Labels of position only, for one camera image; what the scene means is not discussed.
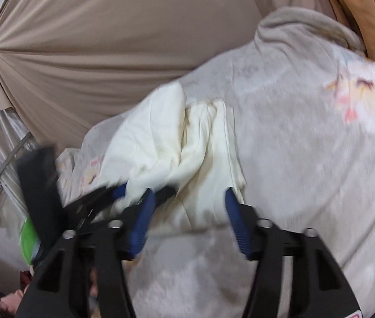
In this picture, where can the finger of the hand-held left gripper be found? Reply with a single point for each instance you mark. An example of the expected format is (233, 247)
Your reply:
(118, 192)
(166, 193)

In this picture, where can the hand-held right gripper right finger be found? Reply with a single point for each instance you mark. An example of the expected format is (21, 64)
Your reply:
(237, 218)

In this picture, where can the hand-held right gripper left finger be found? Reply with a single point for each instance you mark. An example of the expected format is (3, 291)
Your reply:
(141, 225)

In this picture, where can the cream quilted jacket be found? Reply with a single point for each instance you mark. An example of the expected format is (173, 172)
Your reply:
(161, 145)

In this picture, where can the pale printed quilt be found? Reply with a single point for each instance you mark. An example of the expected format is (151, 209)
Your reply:
(88, 172)

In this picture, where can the grey metal rod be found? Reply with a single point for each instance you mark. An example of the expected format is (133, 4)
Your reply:
(15, 153)

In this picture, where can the green cloth item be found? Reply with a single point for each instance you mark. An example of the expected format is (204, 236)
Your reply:
(28, 238)

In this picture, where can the grey fleece blanket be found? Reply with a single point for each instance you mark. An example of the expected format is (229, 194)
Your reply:
(290, 155)

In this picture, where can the pink cloth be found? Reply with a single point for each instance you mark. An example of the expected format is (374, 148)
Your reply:
(12, 299)

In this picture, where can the beige curtain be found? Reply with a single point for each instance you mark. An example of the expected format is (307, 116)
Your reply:
(108, 39)

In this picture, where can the orange hanging garment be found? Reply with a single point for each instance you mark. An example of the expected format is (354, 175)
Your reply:
(366, 16)

